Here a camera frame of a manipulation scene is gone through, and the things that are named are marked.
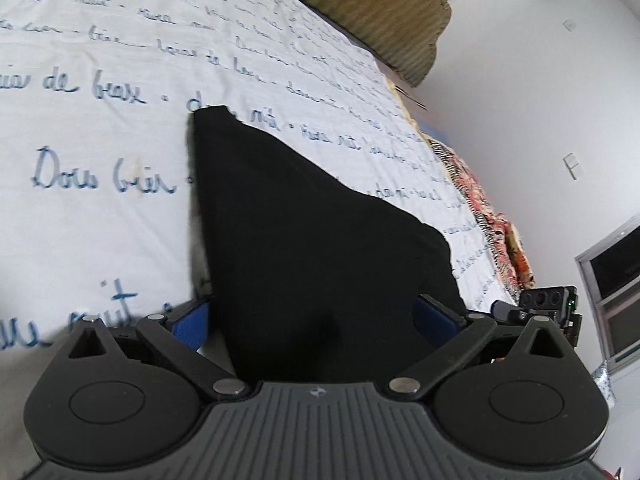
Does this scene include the white script-print bedsheet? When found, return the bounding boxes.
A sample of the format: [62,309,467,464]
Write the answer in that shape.
[1,0,509,479]

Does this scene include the black pants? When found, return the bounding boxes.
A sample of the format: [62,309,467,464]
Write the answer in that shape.
[192,106,466,384]

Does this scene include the floral patterned blanket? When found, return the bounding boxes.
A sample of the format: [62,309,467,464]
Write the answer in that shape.
[386,79,536,300]

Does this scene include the dark window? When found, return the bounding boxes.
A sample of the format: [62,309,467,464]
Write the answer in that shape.
[576,216,639,373]

